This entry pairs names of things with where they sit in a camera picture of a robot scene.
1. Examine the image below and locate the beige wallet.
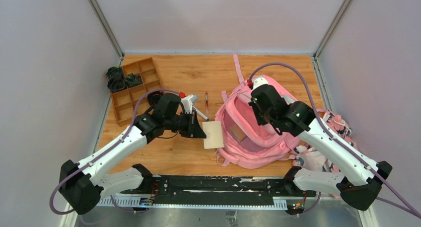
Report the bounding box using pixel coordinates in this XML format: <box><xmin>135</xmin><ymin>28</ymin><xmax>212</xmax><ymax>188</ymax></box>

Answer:
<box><xmin>202</xmin><ymin>121</ymin><xmax>225</xmax><ymax>150</ymax></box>

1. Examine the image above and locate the dark green strap roll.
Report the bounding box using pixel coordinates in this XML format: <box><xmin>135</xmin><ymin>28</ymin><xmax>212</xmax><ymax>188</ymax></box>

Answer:
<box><xmin>124</xmin><ymin>73</ymin><xmax>143</xmax><ymax>88</ymax></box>

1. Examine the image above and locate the pink brown wallet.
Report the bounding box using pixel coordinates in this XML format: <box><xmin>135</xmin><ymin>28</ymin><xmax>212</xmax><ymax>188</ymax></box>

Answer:
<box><xmin>228</xmin><ymin>123</ymin><xmax>247</xmax><ymax>142</ymax></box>

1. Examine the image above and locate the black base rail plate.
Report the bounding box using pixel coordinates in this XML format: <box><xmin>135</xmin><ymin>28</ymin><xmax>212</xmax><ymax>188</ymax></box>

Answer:
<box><xmin>123</xmin><ymin>175</ymin><xmax>316</xmax><ymax>206</ymax></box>

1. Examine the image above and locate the pink student backpack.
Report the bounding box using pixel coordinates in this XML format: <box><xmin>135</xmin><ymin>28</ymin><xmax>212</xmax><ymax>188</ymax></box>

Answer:
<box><xmin>215</xmin><ymin>53</ymin><xmax>301</xmax><ymax>169</ymax></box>

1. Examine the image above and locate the black strap roll outside tray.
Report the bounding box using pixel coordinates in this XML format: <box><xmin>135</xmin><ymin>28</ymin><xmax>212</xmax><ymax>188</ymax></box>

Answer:
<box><xmin>107</xmin><ymin>77</ymin><xmax>127</xmax><ymax>93</ymax></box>

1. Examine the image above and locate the white blue marker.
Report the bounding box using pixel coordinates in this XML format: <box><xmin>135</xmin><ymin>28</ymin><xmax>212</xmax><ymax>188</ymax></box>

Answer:
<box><xmin>192</xmin><ymin>106</ymin><xmax>210</xmax><ymax>121</ymax></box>

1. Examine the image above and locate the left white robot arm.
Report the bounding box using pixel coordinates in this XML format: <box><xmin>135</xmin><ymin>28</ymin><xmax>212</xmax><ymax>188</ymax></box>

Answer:
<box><xmin>55</xmin><ymin>90</ymin><xmax>207</xmax><ymax>215</ymax></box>

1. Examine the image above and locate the pink patterned cloth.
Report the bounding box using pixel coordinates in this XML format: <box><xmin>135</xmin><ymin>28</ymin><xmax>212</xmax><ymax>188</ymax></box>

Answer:
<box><xmin>292</xmin><ymin>109</ymin><xmax>354</xmax><ymax>173</ymax></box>

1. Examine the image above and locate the red clear pen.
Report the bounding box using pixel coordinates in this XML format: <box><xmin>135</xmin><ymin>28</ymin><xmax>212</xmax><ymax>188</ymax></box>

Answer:
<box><xmin>205</xmin><ymin>91</ymin><xmax>209</xmax><ymax>115</ymax></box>

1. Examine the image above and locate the wooden divided organizer tray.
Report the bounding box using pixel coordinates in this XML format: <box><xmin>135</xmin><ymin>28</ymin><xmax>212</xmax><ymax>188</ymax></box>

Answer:
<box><xmin>110</xmin><ymin>57</ymin><xmax>163</xmax><ymax>127</ymax></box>

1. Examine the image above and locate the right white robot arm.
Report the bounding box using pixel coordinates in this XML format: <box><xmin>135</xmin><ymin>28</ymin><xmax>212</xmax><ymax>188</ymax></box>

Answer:
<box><xmin>247</xmin><ymin>77</ymin><xmax>393</xmax><ymax>211</ymax></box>

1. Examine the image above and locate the dark strap roll top left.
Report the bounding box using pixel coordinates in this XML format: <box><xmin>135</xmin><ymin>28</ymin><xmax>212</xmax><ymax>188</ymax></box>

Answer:
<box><xmin>105</xmin><ymin>66</ymin><xmax>124</xmax><ymax>79</ymax></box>

